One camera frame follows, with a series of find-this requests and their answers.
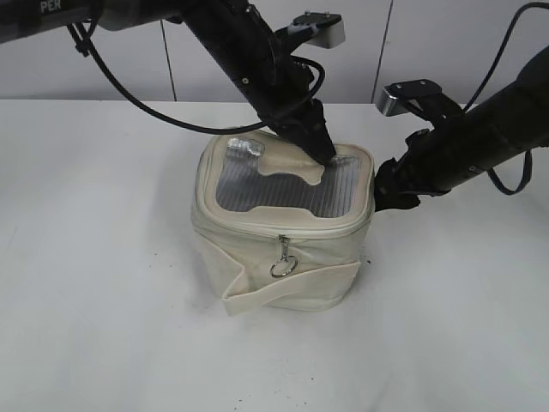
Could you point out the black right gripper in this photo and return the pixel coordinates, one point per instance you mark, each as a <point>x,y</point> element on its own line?
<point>496,137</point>

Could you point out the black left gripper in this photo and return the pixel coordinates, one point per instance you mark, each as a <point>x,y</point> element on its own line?
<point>275,83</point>

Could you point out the cream insulated lunch bag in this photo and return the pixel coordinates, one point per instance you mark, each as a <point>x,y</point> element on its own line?
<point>253,187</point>

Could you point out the silver zipper pull with ring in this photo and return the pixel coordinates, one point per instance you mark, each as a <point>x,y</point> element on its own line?
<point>286,264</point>

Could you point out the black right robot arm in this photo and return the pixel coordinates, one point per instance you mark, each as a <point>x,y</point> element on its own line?
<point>534,73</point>

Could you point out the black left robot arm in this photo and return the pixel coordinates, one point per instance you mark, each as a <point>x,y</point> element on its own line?
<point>21,19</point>

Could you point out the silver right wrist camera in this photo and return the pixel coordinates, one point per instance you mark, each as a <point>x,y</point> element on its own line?
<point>423,98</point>

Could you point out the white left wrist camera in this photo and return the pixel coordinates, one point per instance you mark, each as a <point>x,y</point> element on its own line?
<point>325,30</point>

